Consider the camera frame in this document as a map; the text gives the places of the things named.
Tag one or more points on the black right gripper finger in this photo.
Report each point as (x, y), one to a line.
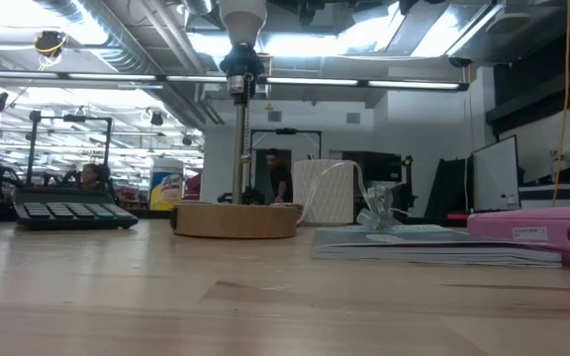
(307, 12)

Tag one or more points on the white lightbulb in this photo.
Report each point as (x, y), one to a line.
(243, 20)

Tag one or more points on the lamp stand with wooden base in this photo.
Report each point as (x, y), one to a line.
(235, 222)

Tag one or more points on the yellow disinfecting wipes canister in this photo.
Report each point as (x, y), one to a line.
(166, 183)

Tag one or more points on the black upright panel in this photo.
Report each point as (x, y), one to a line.
(448, 188)

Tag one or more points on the black monitor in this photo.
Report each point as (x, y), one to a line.
(374, 168)

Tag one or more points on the white board panel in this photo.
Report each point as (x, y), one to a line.
(495, 173)

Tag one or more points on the Yellowstone booklet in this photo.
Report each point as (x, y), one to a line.
(413, 247)

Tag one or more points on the red box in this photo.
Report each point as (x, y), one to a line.
(458, 216)

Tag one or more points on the person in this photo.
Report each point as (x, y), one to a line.
(91, 177)
(280, 178)

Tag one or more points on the black gantry frame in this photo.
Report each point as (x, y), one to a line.
(286, 131)

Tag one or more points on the long ceiling light fixture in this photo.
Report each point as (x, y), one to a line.
(413, 85)

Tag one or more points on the black calculator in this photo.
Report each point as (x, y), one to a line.
(72, 210)

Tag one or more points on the pink stapler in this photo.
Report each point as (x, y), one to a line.
(537, 232)

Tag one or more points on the black background robot station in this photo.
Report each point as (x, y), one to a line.
(31, 148)

